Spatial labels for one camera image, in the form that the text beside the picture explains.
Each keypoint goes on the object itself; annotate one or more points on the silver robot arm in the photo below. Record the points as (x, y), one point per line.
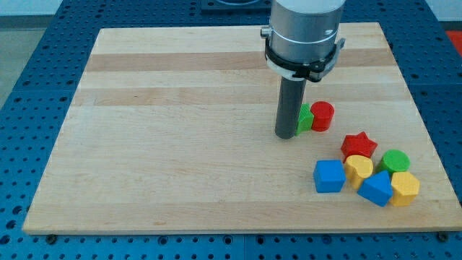
(300, 39)

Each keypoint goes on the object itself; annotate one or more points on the wooden board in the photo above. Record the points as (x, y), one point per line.
(171, 131)

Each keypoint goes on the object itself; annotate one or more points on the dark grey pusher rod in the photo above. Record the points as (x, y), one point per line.
(290, 100)

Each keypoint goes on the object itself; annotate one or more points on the green star block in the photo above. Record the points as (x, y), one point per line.
(305, 119)

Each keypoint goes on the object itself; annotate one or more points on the red cylinder block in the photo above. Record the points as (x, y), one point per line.
(323, 113)

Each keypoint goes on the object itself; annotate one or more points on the blue cube block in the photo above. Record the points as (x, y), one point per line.
(329, 176)

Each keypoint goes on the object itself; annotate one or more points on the red star block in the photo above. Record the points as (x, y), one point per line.
(359, 144)

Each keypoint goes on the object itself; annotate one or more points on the yellow heart block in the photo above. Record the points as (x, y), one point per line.
(357, 168)

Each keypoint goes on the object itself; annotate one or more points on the blue triangle block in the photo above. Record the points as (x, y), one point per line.
(377, 188)

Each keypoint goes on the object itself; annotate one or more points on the green cylinder block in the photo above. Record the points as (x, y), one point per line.
(392, 161)

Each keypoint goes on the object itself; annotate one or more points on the yellow hexagon block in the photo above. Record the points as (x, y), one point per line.
(405, 188)

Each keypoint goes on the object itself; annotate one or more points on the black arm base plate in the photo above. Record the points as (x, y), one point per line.
(209, 6)

